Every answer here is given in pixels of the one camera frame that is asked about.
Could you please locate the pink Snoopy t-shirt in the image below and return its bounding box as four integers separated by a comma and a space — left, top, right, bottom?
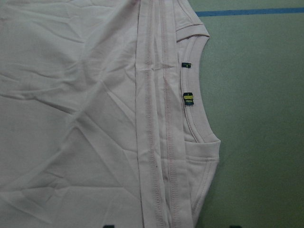
0, 0, 220, 228

